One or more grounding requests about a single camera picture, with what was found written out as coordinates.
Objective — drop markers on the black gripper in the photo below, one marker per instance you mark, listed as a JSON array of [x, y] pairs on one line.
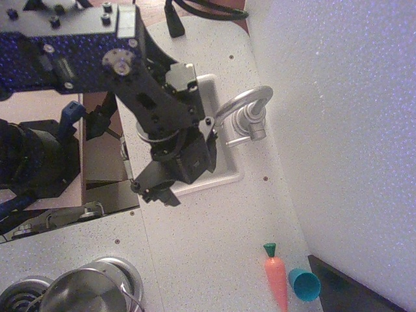
[[183, 159]]

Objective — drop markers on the silver curved faucet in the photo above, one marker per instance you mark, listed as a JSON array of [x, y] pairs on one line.
[[248, 113]]

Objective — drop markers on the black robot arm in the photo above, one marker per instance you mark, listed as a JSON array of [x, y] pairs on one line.
[[108, 49]]

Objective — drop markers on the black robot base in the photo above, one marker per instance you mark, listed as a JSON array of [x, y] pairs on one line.
[[39, 160]]

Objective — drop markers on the grey toy sink basin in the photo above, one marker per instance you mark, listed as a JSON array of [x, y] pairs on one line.
[[228, 168]]

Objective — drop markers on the silver stove burner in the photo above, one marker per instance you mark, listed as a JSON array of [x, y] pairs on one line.
[[25, 294], [129, 271]]

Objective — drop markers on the blue clamp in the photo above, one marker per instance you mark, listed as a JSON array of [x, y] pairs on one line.
[[70, 115]]

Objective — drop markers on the stainless steel pot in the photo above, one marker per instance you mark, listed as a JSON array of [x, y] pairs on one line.
[[91, 287]]

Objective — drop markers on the orange toy carrot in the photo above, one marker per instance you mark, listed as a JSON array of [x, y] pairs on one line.
[[276, 276]]

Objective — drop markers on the silver stove burner left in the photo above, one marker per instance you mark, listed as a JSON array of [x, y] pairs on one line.
[[25, 294]]

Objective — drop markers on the teal plastic cup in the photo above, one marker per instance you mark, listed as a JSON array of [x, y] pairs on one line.
[[305, 285]]

